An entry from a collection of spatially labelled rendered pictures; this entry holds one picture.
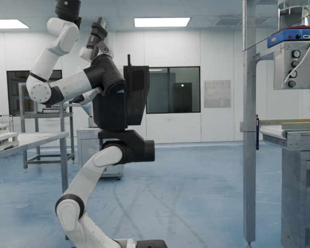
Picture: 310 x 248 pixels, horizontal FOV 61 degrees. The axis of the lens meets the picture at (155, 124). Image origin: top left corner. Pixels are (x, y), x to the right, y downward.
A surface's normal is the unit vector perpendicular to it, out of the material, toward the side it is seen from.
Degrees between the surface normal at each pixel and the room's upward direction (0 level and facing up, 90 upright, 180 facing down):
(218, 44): 90
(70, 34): 114
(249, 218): 90
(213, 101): 90
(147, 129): 90
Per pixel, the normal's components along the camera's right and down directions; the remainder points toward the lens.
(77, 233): 0.14, 0.48
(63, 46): 0.79, 0.42
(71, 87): 0.37, 0.19
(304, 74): 0.04, 0.07
